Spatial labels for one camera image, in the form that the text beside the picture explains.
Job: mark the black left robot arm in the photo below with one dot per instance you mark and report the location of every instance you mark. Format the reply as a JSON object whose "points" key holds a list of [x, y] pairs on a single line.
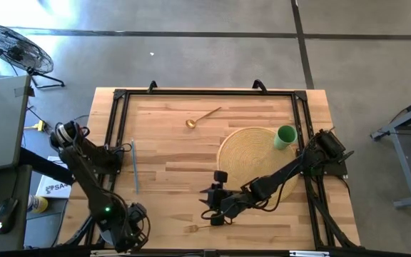
{"points": [[84, 167]]}

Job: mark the white printed cardboard box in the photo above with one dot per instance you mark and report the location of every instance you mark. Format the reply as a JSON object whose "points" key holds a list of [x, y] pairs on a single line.
{"points": [[54, 188]]}

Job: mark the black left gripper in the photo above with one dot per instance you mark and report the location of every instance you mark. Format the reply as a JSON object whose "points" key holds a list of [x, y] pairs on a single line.
{"points": [[136, 217]]}

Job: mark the black floor fan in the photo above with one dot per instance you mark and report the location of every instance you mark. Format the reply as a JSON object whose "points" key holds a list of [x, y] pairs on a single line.
{"points": [[13, 48]]}

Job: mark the yellow power plug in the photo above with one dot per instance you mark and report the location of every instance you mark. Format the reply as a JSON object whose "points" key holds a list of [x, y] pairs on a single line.
{"points": [[40, 125]]}

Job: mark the black clamp hook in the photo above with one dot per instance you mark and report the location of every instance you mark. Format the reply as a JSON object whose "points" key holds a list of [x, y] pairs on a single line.
{"points": [[260, 85], [152, 85]]}

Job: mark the round woven straw placemat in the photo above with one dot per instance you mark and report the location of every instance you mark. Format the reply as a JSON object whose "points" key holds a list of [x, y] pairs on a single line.
{"points": [[248, 153]]}

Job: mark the green plastic cup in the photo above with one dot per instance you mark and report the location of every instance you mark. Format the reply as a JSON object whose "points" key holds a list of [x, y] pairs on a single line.
{"points": [[285, 137]]}

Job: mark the gold metal fork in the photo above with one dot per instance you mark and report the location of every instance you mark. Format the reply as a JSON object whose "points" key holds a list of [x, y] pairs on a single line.
{"points": [[191, 228]]}

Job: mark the blue drinking straw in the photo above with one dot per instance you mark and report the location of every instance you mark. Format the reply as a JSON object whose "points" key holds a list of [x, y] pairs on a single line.
{"points": [[134, 167]]}

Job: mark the gold metal spoon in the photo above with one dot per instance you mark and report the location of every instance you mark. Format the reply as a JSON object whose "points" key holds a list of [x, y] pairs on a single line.
{"points": [[190, 123]]}

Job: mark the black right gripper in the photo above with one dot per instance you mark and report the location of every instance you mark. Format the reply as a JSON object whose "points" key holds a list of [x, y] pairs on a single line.
{"points": [[223, 201]]}

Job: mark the yellow and white bottle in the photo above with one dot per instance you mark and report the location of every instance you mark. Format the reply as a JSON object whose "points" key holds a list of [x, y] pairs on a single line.
{"points": [[38, 204]]}

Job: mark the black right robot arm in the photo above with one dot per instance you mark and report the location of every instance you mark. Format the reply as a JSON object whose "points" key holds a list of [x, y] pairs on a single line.
{"points": [[280, 175]]}

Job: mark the black metal table frame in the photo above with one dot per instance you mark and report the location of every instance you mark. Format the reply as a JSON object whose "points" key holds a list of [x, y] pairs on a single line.
{"points": [[209, 93]]}

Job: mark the grey metal table frame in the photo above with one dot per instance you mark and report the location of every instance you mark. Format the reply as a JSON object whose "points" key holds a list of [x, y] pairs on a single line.
{"points": [[403, 160]]}

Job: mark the white bracket strip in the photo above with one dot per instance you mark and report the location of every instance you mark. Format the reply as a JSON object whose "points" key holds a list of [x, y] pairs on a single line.
{"points": [[100, 253], [309, 253]]}

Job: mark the black computer mouse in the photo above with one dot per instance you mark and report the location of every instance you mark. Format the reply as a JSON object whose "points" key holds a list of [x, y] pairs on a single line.
{"points": [[5, 214]]}

